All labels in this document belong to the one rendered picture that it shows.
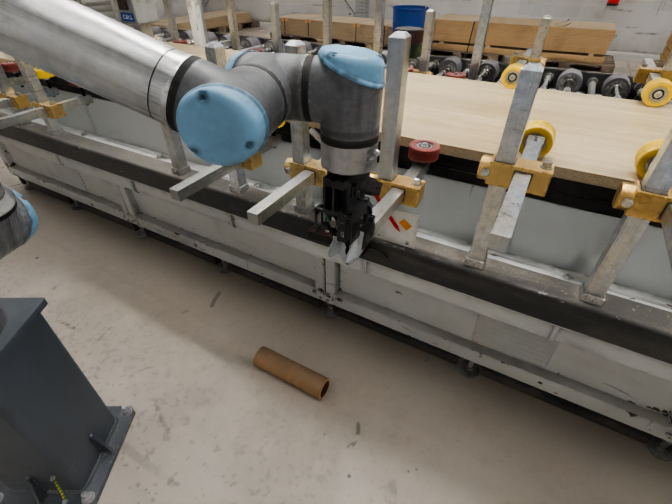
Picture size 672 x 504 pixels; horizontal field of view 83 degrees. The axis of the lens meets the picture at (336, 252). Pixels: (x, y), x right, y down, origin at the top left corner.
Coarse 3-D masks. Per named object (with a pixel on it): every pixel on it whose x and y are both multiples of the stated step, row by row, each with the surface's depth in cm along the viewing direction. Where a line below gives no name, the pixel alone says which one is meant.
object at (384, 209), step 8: (416, 168) 98; (424, 168) 99; (408, 176) 94; (416, 176) 95; (392, 192) 88; (400, 192) 88; (384, 200) 85; (392, 200) 85; (400, 200) 89; (376, 208) 82; (384, 208) 82; (392, 208) 85; (376, 216) 80; (384, 216) 81; (376, 224) 78; (376, 232) 80
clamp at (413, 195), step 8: (376, 176) 92; (400, 176) 92; (384, 184) 91; (392, 184) 90; (400, 184) 89; (408, 184) 89; (424, 184) 90; (384, 192) 92; (408, 192) 89; (416, 192) 88; (408, 200) 90; (416, 200) 89
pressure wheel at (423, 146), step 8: (416, 144) 99; (424, 144) 98; (432, 144) 99; (408, 152) 100; (416, 152) 96; (424, 152) 96; (432, 152) 96; (416, 160) 98; (424, 160) 97; (432, 160) 97
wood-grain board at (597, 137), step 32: (416, 96) 134; (448, 96) 134; (480, 96) 134; (512, 96) 134; (544, 96) 134; (576, 96) 134; (416, 128) 109; (448, 128) 109; (480, 128) 109; (576, 128) 109; (608, 128) 109; (640, 128) 109; (480, 160) 98; (576, 160) 92; (608, 160) 92
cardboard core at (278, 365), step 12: (264, 348) 149; (264, 360) 145; (276, 360) 144; (288, 360) 144; (276, 372) 143; (288, 372) 141; (300, 372) 140; (312, 372) 140; (300, 384) 138; (312, 384) 137; (324, 384) 137
